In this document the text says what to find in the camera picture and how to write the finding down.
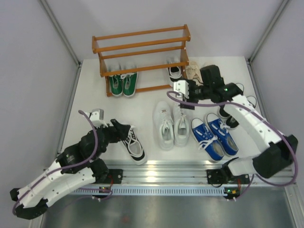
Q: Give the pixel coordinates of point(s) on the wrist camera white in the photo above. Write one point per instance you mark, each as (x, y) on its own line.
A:
(181, 87)
(97, 117)

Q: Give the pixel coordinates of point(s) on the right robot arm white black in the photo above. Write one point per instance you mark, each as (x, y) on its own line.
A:
(276, 151)

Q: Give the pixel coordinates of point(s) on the slotted grey cable duct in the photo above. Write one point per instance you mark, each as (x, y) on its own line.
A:
(120, 190)

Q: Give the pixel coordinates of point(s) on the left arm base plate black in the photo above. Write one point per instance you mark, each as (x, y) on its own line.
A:
(113, 176)

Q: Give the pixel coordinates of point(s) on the black canvas sneaker upper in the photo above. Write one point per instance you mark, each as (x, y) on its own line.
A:
(241, 86)

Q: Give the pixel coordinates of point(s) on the blue sneaker left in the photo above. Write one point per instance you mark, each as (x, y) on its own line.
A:
(207, 140)

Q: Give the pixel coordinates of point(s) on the beige sneaker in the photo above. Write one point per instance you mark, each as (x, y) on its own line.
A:
(193, 73)
(206, 64)

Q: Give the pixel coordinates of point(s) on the black canvas sneaker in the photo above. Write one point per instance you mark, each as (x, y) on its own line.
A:
(230, 121)
(241, 86)

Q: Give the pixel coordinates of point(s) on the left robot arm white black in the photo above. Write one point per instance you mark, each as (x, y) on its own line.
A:
(78, 165)

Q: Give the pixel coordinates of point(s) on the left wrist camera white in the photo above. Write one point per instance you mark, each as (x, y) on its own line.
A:
(97, 117)

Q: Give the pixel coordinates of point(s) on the blue sneaker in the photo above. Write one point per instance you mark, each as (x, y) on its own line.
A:
(207, 140)
(221, 130)

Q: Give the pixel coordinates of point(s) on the black white sneaker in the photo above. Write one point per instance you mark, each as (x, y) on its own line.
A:
(175, 73)
(135, 148)

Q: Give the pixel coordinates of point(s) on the green sneaker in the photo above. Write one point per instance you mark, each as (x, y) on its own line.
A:
(129, 83)
(116, 85)

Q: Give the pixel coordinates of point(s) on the wooden two-tier shoe rack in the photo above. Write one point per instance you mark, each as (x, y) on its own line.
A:
(147, 54)

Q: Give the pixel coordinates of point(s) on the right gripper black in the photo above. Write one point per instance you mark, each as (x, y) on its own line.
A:
(191, 84)

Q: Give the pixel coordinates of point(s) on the aluminium mounting rail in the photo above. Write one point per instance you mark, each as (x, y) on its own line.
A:
(164, 172)

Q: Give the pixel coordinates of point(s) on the black canvas sneaker lower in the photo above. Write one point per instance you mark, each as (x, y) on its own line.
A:
(230, 121)

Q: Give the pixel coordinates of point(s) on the blue sneaker right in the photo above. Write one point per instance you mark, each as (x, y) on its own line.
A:
(221, 130)

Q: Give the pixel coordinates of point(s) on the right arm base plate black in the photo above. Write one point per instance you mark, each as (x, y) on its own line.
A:
(219, 177)

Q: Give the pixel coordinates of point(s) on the beige sneaker left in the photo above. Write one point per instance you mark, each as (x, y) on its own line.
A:
(193, 73)

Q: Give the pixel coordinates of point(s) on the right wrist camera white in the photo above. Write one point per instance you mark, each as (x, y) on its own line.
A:
(181, 87)

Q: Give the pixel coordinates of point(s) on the beige sneaker right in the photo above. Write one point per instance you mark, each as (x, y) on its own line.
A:
(206, 64)

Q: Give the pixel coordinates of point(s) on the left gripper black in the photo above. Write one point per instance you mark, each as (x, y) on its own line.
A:
(119, 130)

